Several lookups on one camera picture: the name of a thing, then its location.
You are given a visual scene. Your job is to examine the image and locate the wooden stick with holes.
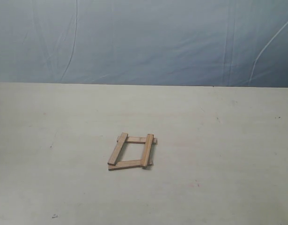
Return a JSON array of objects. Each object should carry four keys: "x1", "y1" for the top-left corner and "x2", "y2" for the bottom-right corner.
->
[{"x1": 117, "y1": 136, "x2": 157, "y2": 144}]

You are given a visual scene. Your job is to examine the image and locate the grey fabric backdrop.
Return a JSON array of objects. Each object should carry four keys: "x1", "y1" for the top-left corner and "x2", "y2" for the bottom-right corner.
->
[{"x1": 0, "y1": 0, "x2": 288, "y2": 87}]

